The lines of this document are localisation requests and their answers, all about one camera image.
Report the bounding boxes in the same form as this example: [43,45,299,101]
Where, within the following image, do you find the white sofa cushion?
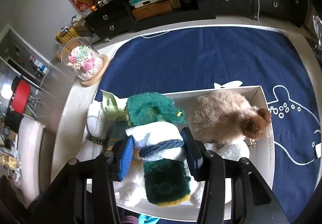
[18,117,45,207]

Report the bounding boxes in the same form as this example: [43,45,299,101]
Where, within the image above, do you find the navy blue whale blanket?
[95,27,321,222]

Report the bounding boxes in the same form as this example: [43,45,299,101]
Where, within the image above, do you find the white towel with bracelet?
[86,100,111,146]

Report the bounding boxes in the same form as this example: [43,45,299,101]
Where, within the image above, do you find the red round stool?
[11,76,31,115]

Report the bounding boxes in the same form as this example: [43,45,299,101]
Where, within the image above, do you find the red gold festive box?
[71,0,96,12]

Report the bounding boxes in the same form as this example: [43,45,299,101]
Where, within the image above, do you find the yellow plastic crates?
[55,26,79,44]

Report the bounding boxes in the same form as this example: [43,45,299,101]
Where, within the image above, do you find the green white sock plush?
[124,93,190,207]

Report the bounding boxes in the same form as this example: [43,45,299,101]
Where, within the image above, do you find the teal satin cloth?
[138,214,160,224]

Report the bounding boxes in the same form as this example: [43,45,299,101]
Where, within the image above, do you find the glass dome with rose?
[61,37,110,87]

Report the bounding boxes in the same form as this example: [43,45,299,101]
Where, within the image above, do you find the light green cloth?
[101,90,127,121]

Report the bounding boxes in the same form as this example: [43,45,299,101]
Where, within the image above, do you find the white bear plush blue overalls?
[113,166,147,213]

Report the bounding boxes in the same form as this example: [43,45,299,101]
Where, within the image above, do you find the white cardboard box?
[85,84,276,222]

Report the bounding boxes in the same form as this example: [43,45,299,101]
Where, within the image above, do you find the black tv cabinet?
[85,0,308,39]

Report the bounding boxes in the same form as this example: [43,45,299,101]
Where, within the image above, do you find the brown white dog plush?
[188,90,271,161]

